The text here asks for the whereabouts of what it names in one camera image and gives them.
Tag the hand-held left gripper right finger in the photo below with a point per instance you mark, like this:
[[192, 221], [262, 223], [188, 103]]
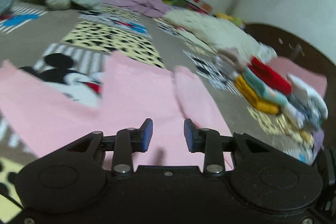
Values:
[[188, 134]]

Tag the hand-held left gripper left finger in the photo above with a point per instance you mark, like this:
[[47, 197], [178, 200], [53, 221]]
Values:
[[148, 134]]

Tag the pink sweatshirt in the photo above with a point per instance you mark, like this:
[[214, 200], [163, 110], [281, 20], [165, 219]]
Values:
[[147, 92]]

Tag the yellow folded garment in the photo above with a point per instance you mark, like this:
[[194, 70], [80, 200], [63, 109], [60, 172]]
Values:
[[252, 95]]

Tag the white folded garment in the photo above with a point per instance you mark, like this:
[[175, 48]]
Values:
[[307, 92]]

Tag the printed cartoon blanket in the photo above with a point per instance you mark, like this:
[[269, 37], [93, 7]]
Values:
[[170, 50]]

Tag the pale pink cloth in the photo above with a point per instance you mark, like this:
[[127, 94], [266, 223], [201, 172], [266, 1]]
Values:
[[228, 56]]

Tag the teal folded garment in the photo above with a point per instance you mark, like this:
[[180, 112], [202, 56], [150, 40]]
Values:
[[265, 90]]

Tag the pink pillow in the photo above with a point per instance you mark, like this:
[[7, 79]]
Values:
[[309, 74]]

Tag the red folded garment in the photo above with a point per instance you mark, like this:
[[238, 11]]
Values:
[[270, 74]]

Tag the cream duvet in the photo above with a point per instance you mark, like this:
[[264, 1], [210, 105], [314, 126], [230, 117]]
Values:
[[215, 27]]

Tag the white patterned cloth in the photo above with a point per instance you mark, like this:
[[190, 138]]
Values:
[[266, 49]]

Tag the green plush toy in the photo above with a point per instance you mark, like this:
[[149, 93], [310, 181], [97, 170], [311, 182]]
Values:
[[237, 21]]

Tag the yellow plush toy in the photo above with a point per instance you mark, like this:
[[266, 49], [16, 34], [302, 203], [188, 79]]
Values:
[[225, 16]]

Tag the dark wooden headboard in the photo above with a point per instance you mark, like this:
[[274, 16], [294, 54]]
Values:
[[302, 48]]

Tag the purple duvet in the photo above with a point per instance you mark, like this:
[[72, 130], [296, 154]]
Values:
[[141, 2]]

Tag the colourful foam play mat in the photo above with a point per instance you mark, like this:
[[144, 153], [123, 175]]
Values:
[[194, 1]]

